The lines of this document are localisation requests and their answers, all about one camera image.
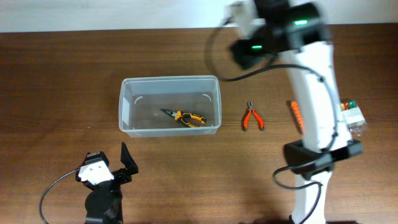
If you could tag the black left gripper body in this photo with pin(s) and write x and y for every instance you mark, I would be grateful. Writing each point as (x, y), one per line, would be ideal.
(121, 177)

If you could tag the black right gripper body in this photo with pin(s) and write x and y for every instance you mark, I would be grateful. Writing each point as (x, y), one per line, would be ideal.
(257, 49)

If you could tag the red handled cutting pliers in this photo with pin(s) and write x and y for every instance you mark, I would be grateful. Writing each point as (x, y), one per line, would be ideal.
(251, 111)

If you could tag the yellow black long-nose pliers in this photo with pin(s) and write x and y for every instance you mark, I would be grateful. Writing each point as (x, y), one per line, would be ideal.
(189, 120)

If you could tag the orange socket bit holder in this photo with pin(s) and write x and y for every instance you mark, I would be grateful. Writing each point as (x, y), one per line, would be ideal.
(298, 116)

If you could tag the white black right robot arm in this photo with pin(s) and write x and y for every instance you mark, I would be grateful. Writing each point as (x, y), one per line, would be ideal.
(298, 35)

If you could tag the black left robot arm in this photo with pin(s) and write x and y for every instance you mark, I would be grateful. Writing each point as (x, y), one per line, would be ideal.
(104, 203)

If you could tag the clear plastic container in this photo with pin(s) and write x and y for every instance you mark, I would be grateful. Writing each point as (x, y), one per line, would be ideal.
(141, 101)

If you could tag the clear box of coloured bits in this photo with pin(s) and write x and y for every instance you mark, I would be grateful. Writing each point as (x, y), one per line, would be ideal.
(353, 117)

